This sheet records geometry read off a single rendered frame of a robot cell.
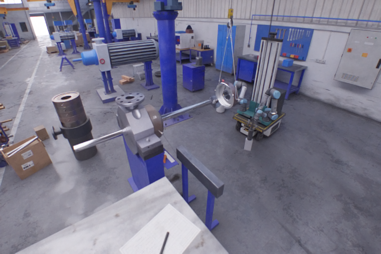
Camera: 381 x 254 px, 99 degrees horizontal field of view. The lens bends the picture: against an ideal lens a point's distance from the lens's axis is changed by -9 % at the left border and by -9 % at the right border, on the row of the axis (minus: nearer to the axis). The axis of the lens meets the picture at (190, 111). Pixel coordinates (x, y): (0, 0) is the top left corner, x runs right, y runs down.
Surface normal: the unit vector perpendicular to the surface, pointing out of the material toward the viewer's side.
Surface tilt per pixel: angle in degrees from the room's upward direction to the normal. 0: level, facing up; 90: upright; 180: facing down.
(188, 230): 0
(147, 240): 0
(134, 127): 45
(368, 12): 90
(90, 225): 0
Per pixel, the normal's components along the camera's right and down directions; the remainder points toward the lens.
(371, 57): -0.81, 0.28
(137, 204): 0.00, -0.88
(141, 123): 0.43, -0.35
